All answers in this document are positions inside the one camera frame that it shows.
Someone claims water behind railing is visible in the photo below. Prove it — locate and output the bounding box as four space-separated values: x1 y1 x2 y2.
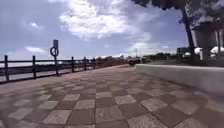
0 61 101 83

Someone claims lifebuoy post with sign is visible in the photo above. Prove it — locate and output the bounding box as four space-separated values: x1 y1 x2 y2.
49 39 60 76

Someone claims dark wooden railing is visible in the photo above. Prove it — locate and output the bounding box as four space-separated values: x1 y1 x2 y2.
0 54 129 84

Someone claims checkered paved promenade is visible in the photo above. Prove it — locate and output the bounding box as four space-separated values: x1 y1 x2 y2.
0 64 224 128

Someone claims distant row of trees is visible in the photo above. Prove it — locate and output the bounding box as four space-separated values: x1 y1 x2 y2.
128 51 181 62

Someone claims thick-trunked tree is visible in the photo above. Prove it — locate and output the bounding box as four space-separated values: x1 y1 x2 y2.
184 0 224 62

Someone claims low grey concrete wall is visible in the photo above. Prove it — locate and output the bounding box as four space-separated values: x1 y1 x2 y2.
135 63 224 97

